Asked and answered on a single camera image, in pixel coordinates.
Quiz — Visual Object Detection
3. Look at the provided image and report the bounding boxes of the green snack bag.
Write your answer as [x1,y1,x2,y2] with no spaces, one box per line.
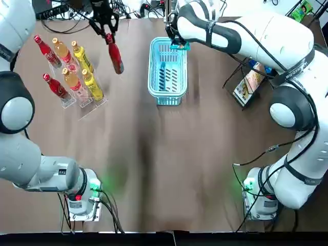
[290,0,315,19]

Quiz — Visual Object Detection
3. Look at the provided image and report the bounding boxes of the black arm cable with connector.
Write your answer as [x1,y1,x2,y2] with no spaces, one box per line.
[232,140,298,185]

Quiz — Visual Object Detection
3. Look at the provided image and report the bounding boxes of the clear acrylic bottle tray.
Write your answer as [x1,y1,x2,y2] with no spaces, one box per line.
[48,57,109,121]

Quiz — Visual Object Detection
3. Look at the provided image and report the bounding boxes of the black base cable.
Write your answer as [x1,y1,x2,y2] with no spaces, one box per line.
[98,188,125,234]

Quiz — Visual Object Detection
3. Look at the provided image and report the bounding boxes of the yellow tea bottle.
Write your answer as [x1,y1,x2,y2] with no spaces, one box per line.
[71,40,95,74]
[81,68,105,101]

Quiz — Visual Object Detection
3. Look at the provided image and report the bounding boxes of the orange tea bottle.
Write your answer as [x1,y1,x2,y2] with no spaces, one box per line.
[52,37,77,71]
[62,67,88,100]

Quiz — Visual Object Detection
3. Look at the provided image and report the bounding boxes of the teal chips bag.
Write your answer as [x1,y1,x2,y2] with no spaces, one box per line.
[169,43,191,51]

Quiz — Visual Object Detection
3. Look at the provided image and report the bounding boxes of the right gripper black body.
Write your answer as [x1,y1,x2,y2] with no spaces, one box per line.
[165,12,180,39]

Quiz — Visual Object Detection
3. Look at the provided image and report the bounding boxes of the black wire rack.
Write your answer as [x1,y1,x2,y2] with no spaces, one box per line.
[221,56,277,111]

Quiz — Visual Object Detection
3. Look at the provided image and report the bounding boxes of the red cola bottle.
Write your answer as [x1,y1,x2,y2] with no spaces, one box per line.
[106,32,126,75]
[42,73,72,101]
[33,35,64,69]

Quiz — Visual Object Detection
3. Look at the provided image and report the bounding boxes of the aluminium frame post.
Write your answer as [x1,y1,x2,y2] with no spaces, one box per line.
[165,0,177,24]

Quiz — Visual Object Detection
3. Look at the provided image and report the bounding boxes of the black device with red logo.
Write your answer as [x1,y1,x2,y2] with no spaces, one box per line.
[35,0,93,21]

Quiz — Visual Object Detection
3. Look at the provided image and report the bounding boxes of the light blue plastic basket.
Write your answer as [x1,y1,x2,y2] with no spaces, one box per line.
[147,36,190,107]

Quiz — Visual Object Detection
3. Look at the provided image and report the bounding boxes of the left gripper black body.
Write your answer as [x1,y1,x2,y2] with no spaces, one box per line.
[91,0,114,27]

